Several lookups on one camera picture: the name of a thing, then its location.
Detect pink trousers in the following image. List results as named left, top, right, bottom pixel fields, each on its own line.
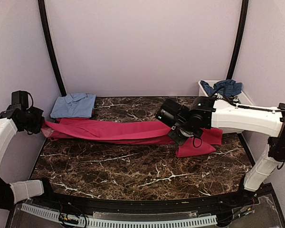
left=41, top=118, right=223, bottom=158

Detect black corner post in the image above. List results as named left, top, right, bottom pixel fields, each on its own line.
left=226, top=0, right=249, bottom=80
left=38, top=0, right=67, bottom=96

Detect dark blue garment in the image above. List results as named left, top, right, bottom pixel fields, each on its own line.
left=200, top=79, right=242, bottom=97

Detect white plastic laundry bin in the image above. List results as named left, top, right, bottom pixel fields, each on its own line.
left=198, top=79, right=253, bottom=105

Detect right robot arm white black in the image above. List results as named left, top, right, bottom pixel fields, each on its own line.
left=155, top=96, right=285, bottom=206

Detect left black corner post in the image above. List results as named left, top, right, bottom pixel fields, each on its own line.
left=38, top=0, right=67, bottom=96

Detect black front rail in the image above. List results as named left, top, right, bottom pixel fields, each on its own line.
left=33, top=192, right=253, bottom=215

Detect folded light blue shirt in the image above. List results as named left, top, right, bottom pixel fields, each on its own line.
left=50, top=93, right=96, bottom=119

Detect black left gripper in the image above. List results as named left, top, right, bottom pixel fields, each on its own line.
left=21, top=106, right=44, bottom=134

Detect right black corner post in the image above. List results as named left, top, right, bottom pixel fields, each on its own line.
left=226, top=0, right=249, bottom=80

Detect black white patterned garment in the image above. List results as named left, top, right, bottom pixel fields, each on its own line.
left=213, top=93, right=240, bottom=103

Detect white slotted cable duct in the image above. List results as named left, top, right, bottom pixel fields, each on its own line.
left=20, top=203, right=217, bottom=228

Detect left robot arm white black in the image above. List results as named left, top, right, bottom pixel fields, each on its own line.
left=0, top=90, right=57, bottom=209

